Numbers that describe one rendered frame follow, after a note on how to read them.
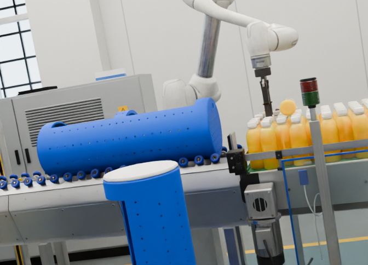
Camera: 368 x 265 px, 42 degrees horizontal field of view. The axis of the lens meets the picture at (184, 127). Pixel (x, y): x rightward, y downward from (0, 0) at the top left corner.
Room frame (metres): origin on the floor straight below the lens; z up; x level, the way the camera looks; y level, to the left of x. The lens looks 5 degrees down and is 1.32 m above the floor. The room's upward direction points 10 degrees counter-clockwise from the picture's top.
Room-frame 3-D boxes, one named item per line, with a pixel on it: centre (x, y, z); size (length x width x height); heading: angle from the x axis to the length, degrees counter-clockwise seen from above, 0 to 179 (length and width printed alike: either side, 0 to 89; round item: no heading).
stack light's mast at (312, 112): (1.79, -0.48, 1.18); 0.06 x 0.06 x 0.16
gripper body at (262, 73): (2.24, -0.40, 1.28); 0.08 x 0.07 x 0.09; 164
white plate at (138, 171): (1.76, 0.18, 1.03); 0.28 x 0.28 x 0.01
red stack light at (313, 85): (1.79, -0.48, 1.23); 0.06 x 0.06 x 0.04
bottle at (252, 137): (2.09, -0.29, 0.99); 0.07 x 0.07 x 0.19
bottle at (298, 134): (2.00, -0.46, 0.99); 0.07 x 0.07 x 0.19
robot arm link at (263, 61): (2.24, -0.40, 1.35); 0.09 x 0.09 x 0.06
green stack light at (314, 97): (1.79, -0.48, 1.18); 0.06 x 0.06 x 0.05
